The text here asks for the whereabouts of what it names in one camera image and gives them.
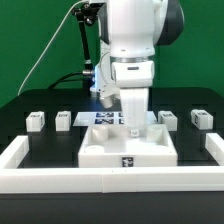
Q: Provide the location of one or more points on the white sheet with tags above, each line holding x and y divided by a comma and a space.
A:
90, 118

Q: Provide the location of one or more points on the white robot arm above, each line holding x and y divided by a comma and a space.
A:
132, 29

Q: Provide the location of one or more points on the white square table top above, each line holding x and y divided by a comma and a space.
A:
112, 146

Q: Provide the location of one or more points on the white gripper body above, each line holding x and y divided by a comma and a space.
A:
133, 81

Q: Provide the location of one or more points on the white U-shaped fence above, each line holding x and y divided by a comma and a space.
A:
14, 180

